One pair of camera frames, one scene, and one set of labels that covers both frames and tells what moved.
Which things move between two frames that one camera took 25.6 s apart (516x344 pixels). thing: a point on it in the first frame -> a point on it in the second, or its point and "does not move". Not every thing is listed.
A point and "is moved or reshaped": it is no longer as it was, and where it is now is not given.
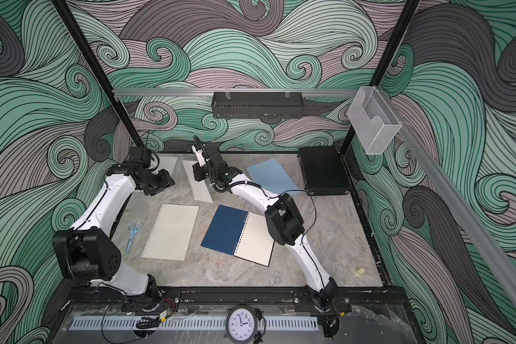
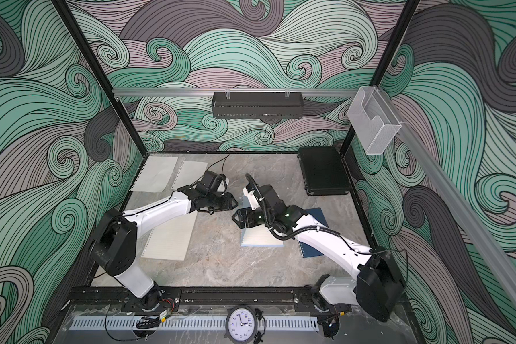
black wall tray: [261, 104] does not move
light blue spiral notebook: [270, 175] -> [259, 236]
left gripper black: [166, 182] -> [228, 199]
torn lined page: [198, 188] is moved or reshaped
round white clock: [241, 325] does not move
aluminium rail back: [228, 93] does not move
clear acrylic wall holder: [373, 119] does not move
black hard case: [324, 170] does not move
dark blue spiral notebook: [241, 233] -> [307, 250]
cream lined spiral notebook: [170, 235] does not move
